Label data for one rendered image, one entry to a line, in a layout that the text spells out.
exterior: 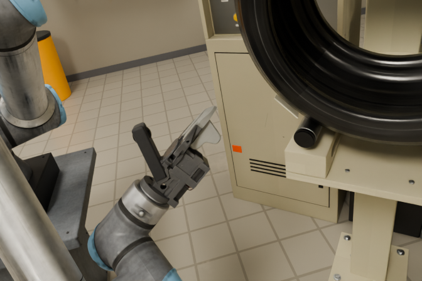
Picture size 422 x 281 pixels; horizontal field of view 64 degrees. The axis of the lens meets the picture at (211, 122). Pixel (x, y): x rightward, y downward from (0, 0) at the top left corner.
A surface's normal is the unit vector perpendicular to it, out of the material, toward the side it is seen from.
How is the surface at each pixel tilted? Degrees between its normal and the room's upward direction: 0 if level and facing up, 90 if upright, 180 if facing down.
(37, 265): 60
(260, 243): 0
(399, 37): 90
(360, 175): 0
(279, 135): 90
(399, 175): 0
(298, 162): 90
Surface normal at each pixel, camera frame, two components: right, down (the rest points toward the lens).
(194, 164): 0.09, 0.16
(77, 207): -0.17, -0.85
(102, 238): -0.41, -0.25
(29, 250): 0.47, -0.16
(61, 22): 0.20, 0.47
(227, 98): -0.47, 0.51
